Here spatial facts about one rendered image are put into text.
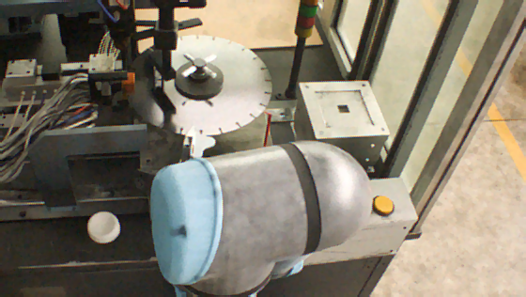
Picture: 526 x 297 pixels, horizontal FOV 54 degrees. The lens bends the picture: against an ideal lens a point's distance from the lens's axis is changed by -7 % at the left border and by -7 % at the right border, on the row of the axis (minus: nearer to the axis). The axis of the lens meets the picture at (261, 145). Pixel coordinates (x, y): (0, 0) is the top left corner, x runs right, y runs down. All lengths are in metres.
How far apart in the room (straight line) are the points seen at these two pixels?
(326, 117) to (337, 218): 0.76
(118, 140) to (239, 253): 0.63
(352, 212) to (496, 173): 2.15
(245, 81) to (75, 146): 0.41
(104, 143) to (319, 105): 0.51
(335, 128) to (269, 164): 0.74
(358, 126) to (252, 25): 0.61
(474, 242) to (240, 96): 1.43
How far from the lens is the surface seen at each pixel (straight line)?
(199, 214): 0.49
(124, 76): 1.21
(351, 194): 0.54
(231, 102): 1.19
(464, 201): 2.47
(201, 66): 1.19
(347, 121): 1.28
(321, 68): 1.63
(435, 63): 1.06
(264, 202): 0.50
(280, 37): 1.71
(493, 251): 2.39
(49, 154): 1.13
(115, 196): 1.27
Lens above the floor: 1.79
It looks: 49 degrees down
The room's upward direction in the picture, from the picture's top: 9 degrees clockwise
